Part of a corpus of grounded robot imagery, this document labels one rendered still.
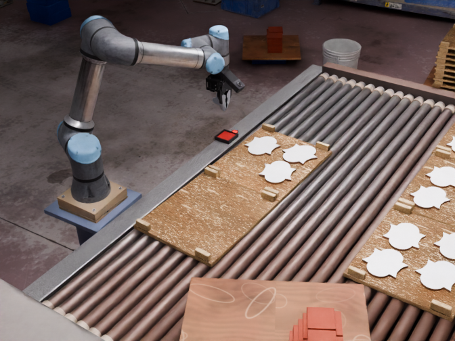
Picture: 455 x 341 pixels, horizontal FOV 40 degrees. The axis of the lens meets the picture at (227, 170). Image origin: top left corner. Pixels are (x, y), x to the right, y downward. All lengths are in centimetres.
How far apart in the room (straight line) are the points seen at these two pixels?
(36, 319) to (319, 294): 166
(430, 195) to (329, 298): 75
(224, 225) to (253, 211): 13
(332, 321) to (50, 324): 141
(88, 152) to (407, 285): 118
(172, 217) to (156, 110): 268
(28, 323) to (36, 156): 435
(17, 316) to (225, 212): 209
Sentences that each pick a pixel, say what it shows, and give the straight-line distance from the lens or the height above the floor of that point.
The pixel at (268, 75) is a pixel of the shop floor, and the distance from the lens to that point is 533.
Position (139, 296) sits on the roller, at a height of 91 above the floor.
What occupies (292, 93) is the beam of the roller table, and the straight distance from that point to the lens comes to 307.
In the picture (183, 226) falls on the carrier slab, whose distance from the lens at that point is 219.
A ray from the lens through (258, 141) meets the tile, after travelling 262.
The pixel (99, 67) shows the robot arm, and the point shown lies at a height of 138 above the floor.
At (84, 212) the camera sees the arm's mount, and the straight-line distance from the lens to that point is 238.
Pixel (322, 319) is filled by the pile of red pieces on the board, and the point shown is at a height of 118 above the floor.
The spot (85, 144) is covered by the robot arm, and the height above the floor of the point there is 115.
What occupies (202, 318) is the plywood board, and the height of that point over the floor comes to 104.
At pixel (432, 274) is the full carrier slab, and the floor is 95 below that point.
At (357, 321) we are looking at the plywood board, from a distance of 176.
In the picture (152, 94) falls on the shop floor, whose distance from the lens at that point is 511.
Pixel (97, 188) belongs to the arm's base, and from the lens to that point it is 237.
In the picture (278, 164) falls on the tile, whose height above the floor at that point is 95.
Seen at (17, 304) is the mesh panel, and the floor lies 222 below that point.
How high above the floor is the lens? 233
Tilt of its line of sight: 35 degrees down
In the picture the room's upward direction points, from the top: 2 degrees counter-clockwise
